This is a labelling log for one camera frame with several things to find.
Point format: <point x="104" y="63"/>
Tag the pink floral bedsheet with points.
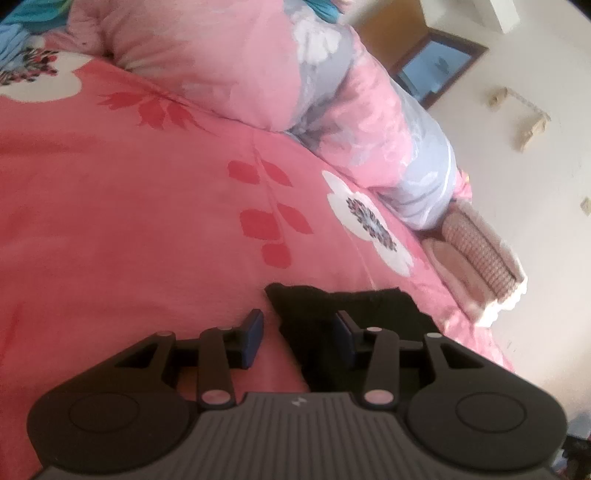
<point x="115" y="207"/>

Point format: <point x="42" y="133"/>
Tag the folded pink towels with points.
<point x="448" y="263"/>

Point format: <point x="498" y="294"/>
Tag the pink folded towel stack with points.
<point x="480" y="249"/>

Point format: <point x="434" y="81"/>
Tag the dark framed mirror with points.
<point x="438" y="67"/>

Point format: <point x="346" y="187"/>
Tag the pink floral quilt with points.
<point x="231" y="60"/>

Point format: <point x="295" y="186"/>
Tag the wall hook rack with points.
<point x="531" y="129"/>

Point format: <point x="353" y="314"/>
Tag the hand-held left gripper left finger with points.
<point x="254" y="339"/>

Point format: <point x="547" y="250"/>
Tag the light blue cloth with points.
<point x="10" y="36"/>

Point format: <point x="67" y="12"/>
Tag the black garment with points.
<point x="304" y="318"/>

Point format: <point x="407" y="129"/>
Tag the turquoise cartoon blanket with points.
<point x="27" y="11"/>

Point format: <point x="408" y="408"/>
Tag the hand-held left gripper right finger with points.
<point x="347" y="339"/>

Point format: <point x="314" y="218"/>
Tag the wooden door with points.
<point x="392" y="32"/>

